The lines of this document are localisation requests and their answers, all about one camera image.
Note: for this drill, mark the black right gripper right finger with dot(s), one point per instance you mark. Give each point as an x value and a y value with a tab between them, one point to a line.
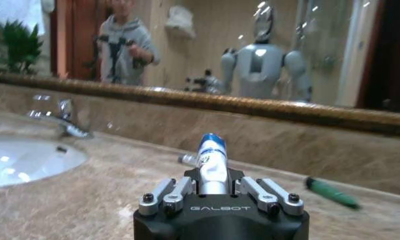
269	196

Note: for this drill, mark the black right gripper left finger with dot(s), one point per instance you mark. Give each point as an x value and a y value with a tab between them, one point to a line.
170	195

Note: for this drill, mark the white blue toothpaste tube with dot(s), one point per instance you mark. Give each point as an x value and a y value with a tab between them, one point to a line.
211	165

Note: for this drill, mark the white round sink basin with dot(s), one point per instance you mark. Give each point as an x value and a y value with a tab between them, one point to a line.
22	160

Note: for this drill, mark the small clear plastic bottle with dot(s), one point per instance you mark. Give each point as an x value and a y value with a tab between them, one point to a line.
186	158

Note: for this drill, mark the green toothbrush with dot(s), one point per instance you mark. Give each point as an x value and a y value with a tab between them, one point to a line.
331	191

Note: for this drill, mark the chrome faucet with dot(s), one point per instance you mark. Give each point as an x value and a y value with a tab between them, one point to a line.
57	117

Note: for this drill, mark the green potted plant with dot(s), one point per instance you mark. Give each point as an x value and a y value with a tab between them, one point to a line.
14	47

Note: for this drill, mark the wall mirror with brown frame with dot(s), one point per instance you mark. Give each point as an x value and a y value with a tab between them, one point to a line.
200	50

